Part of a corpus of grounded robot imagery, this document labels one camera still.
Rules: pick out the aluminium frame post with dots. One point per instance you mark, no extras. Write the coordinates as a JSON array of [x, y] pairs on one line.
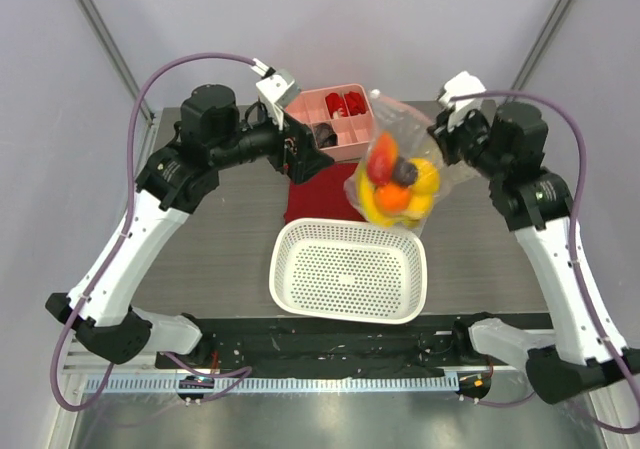
[[542, 43], [102, 33]]

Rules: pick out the red yellow mango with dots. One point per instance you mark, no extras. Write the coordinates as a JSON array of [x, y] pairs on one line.
[[382, 159]]

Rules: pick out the right aluminium frame post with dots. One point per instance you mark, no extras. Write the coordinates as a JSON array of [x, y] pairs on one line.
[[542, 43]]

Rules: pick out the small dark plum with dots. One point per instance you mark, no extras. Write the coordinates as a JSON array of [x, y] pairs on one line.
[[404, 173]]

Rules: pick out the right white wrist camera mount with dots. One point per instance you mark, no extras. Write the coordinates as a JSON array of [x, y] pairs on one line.
[[456, 97]]

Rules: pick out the yellow lemon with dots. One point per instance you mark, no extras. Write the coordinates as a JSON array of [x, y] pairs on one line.
[[428, 179]]

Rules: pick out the red item in organizer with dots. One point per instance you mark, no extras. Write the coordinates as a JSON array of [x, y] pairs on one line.
[[336, 105], [355, 103]]

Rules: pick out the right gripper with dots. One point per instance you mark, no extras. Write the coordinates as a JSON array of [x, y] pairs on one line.
[[447, 139]]

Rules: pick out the dark brown rolled item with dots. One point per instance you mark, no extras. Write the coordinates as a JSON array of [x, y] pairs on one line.
[[325, 136]]

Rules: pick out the white perforated plastic basket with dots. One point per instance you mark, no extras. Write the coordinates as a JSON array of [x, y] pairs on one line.
[[349, 271]]

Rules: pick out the yellow banana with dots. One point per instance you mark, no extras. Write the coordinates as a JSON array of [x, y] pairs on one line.
[[365, 190]]

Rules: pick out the orange fruit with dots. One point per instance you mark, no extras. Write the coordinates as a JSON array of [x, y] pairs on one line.
[[391, 198]]

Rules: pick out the folded red cloth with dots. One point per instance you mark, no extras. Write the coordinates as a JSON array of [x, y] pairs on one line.
[[323, 196]]

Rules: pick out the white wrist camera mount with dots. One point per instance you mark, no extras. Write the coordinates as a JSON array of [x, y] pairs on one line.
[[456, 97], [277, 88]]

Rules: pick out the clear zip top bag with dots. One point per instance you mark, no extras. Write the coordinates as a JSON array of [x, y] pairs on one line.
[[408, 126]]

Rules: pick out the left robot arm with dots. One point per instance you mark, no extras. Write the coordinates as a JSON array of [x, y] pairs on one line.
[[209, 138]]

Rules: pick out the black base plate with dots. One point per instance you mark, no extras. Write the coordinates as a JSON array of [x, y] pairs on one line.
[[314, 348]]

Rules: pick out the left aluminium frame post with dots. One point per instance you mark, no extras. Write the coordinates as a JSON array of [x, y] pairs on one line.
[[102, 33]]

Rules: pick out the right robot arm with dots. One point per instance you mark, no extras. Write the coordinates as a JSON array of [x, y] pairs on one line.
[[586, 351]]

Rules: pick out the white slotted cable duct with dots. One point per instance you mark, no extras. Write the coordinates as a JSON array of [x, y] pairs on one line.
[[189, 384]]

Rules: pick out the pink divided organizer box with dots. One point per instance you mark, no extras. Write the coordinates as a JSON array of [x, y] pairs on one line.
[[354, 133]]

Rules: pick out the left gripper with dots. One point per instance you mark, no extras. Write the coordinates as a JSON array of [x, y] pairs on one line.
[[308, 159]]

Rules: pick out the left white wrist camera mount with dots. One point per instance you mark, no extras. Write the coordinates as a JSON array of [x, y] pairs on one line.
[[277, 88]]

